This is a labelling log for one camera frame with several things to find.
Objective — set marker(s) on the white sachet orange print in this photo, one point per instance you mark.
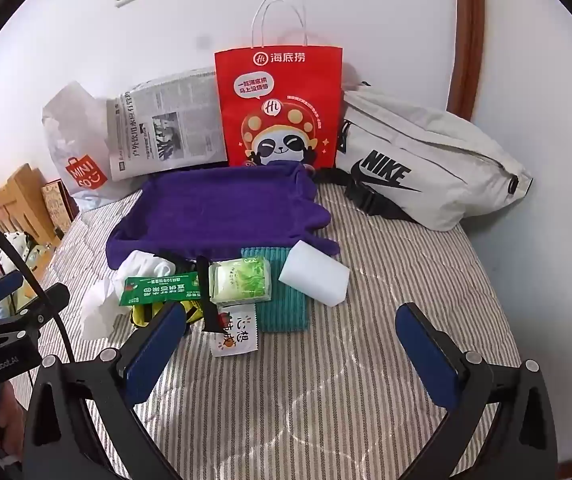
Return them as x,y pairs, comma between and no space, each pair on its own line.
233,335

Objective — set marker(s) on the striped bed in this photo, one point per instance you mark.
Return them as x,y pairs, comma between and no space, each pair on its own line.
316,385

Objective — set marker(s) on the yellow black sock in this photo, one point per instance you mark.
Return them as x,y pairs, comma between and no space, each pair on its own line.
193,313

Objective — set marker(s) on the wooden cabinet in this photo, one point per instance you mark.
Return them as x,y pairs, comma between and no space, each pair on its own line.
11,200

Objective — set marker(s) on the purple towel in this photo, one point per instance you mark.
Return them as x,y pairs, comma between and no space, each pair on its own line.
216,210

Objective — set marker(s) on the green tissue pack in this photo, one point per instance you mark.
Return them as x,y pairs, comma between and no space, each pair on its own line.
238,282

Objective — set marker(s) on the green sachet packet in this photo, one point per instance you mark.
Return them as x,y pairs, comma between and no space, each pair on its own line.
161,290

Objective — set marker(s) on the folded newspaper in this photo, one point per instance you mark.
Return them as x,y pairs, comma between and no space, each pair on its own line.
166,125

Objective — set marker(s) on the patterned box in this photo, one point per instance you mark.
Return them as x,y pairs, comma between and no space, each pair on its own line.
58,202

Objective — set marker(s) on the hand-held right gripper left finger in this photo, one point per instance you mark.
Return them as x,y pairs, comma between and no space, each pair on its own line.
153,355

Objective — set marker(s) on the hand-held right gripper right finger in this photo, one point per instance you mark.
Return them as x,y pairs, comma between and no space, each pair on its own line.
428,355

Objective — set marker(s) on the white tissue paper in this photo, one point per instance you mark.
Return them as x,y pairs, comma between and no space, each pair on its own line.
98,310

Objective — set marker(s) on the white waist bag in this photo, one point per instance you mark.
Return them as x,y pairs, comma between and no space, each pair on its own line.
441,160

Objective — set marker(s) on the brown wooden door frame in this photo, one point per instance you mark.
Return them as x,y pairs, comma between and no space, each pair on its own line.
467,35

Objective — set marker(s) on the white sponge block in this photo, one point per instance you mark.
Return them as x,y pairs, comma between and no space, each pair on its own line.
313,272

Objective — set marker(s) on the white sock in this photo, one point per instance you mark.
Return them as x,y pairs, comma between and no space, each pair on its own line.
141,262

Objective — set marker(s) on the white plastic shopping bag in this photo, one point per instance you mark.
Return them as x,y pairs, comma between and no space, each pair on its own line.
66,135

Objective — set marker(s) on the red paper bag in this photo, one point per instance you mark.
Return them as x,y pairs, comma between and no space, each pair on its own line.
276,100

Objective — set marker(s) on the person's left hand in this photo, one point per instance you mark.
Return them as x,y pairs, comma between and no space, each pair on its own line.
3,410

